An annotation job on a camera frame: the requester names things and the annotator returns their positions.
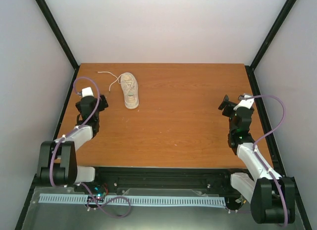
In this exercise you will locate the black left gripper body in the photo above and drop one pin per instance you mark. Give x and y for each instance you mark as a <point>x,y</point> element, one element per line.
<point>102,107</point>

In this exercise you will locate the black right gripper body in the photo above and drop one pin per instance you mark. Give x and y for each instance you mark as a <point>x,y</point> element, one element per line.
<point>226,112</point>

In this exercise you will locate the white shoelace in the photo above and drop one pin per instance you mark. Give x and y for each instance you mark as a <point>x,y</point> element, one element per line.
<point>115,78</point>

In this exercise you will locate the white lace sneaker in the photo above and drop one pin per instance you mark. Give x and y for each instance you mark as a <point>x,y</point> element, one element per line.
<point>129,87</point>

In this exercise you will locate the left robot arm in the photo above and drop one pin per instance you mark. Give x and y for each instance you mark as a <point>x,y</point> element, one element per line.
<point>57,160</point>

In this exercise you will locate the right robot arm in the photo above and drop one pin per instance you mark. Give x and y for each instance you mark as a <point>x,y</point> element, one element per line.
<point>270,195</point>

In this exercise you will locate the small green-lit circuit board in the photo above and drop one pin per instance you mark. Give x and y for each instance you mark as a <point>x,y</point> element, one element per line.
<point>100,193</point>

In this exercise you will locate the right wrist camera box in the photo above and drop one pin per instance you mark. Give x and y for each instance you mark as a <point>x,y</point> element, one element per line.
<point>246,100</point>

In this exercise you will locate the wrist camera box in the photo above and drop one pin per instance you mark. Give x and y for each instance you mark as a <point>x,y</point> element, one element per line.
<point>86,92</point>
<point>246,100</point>

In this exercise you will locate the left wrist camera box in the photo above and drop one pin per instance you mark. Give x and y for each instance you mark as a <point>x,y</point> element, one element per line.
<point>86,92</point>

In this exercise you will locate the black right table rail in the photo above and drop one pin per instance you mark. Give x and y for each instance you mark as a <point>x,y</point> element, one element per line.
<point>272,146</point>

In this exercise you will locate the black front mounting rail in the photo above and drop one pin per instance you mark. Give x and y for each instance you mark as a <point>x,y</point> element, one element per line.
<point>209,181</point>

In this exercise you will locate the black left frame post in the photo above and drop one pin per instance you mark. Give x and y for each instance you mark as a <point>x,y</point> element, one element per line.
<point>44,8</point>

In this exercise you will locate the black frame post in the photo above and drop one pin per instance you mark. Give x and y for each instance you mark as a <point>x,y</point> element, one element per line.
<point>44,8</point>
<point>285,10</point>

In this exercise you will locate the light blue cable duct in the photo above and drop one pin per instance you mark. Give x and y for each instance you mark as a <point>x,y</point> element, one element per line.
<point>139,201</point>

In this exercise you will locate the black right frame post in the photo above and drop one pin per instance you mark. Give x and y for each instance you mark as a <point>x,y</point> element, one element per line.
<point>285,10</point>

